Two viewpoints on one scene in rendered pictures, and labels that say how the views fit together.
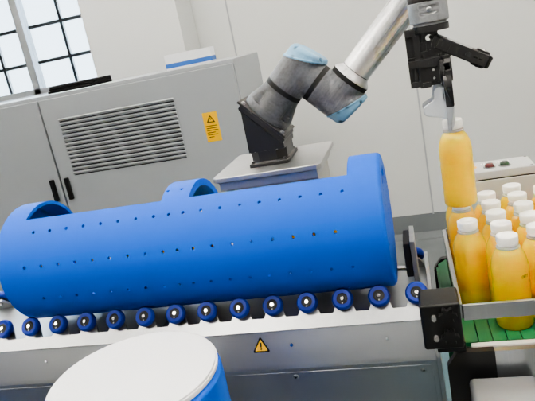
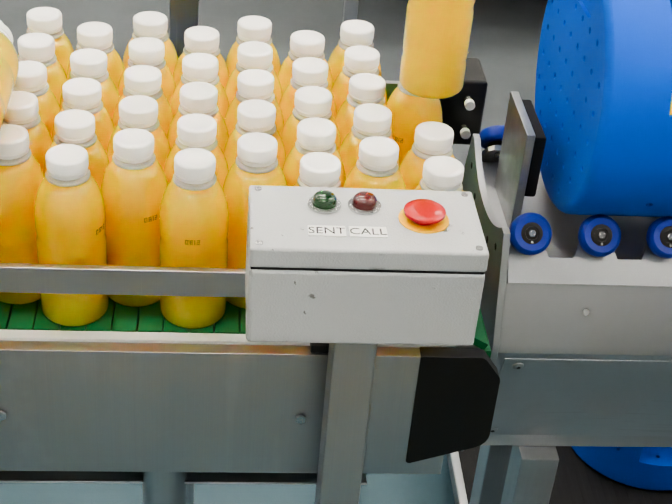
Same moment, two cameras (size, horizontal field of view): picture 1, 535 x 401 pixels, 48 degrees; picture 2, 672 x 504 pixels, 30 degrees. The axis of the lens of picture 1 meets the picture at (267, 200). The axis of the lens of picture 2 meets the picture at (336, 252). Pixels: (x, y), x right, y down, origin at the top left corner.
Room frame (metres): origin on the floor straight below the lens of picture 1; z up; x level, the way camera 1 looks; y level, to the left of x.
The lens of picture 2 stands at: (2.26, -0.91, 1.68)
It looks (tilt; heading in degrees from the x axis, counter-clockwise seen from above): 35 degrees down; 158
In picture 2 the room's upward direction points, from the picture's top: 5 degrees clockwise
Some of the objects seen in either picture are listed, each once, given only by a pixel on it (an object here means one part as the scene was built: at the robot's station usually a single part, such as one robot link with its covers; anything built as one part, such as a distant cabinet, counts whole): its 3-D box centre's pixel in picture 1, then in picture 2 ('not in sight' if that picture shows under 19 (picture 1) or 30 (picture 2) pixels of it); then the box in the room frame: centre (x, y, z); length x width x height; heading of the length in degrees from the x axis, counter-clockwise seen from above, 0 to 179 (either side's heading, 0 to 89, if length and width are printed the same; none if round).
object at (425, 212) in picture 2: not in sight; (424, 213); (1.44, -0.51, 1.11); 0.04 x 0.04 x 0.01
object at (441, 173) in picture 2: not in sight; (442, 173); (1.33, -0.44, 1.07); 0.04 x 0.04 x 0.02
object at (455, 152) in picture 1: (457, 165); (440, 12); (1.20, -0.40, 1.18); 0.07 x 0.07 x 0.17
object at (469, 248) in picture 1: (471, 265); (409, 147); (1.13, -0.38, 0.98); 0.07 x 0.07 x 0.17
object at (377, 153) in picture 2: (486, 196); (378, 153); (1.28, -0.49, 1.07); 0.04 x 0.04 x 0.02
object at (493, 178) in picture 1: (490, 184); (361, 264); (1.43, -0.55, 1.05); 0.20 x 0.10 x 0.10; 75
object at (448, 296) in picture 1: (441, 320); (451, 106); (1.00, -0.27, 0.95); 0.10 x 0.07 x 0.10; 165
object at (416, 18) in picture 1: (428, 13); not in sight; (1.20, -0.38, 1.49); 0.08 x 0.08 x 0.05
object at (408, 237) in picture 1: (411, 260); (520, 162); (1.20, -0.28, 0.99); 0.10 x 0.02 x 0.12; 165
